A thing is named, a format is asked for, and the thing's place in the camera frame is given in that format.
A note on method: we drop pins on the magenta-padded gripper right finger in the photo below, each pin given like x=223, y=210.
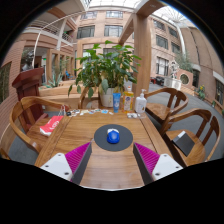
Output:
x=163, y=165

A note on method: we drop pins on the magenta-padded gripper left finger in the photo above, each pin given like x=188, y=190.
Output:
x=60, y=165

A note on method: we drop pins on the white pump bottle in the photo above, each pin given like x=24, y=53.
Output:
x=140, y=104

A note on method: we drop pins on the black key fob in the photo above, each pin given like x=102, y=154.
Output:
x=68, y=113

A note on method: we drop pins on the blue tube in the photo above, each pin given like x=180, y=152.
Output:
x=116, y=102

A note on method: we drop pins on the dark red wooden pedestal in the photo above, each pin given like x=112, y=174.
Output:
x=28, y=83

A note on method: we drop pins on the blue and white computer mouse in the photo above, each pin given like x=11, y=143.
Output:
x=113, y=136

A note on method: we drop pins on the dark bust statue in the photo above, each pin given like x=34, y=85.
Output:
x=28, y=61

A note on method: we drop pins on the round dark grey mouse pad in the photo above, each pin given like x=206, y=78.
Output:
x=100, y=140

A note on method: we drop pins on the white statue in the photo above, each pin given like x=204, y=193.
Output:
x=174, y=70

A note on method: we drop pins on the red and white paper bag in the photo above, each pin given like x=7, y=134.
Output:
x=50, y=126

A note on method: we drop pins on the green plant in white pot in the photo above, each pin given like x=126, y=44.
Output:
x=106, y=66

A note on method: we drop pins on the black notebook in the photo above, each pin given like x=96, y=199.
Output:
x=183, y=143

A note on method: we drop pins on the green agave plant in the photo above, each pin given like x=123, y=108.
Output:
x=55, y=81

